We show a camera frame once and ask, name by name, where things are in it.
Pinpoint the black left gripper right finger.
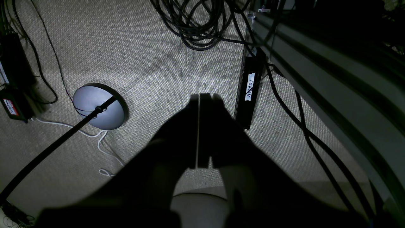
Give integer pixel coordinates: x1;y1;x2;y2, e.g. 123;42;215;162
198;93;368;228

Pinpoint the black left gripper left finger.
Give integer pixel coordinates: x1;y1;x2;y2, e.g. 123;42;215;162
38;95;199;228

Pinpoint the round grey stand base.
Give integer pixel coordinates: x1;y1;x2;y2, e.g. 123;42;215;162
73;83;130;130

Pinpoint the black labelled power strip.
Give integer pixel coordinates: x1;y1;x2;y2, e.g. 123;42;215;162
234;48;266;131

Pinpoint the black stand pole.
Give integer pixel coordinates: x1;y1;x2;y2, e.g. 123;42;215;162
0;97;117;205

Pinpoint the black box with red label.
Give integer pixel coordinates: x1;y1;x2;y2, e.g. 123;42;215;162
0;87;34;123

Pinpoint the white cable on floor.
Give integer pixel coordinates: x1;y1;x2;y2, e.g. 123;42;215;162
32;117;125;177

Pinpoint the long black floor cable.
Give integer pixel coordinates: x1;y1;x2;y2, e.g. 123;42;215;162
264;63;377;219

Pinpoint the aluminium table frame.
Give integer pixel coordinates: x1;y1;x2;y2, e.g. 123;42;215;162
250;0;404;226

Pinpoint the coiled black cable bundle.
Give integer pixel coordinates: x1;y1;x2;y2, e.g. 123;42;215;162
150;0;253;51

